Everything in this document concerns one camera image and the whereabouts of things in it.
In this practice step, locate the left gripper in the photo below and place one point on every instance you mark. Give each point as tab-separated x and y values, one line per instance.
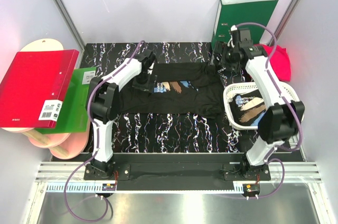
144	84

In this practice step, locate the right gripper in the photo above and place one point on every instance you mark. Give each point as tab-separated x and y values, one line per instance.
219	50

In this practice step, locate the black printed t-shirt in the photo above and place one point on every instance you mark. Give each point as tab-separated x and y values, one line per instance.
248	109
180	88

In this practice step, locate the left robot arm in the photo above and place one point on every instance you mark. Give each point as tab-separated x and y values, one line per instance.
103	106

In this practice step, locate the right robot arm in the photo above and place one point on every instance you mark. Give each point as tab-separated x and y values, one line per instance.
282	119

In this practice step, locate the green lever arch binder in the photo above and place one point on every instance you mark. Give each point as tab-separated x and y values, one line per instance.
233	12

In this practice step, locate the pink folded t-shirt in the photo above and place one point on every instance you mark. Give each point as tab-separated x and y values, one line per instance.
280	64

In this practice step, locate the black marble pattern mat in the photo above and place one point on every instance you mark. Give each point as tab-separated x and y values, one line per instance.
156	133

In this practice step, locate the white plastic basket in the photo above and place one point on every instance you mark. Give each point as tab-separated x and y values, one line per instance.
246	87

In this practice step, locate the black printed t-shirt in basket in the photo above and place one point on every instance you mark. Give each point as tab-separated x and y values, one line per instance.
248	109

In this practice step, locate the green plastic folder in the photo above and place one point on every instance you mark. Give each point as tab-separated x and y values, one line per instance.
73	116

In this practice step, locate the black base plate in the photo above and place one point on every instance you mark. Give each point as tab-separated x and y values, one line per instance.
176	172

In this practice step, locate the red ring binder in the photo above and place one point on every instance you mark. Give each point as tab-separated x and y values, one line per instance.
34	88

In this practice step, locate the aluminium rail frame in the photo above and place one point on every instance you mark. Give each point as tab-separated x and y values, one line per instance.
69	176

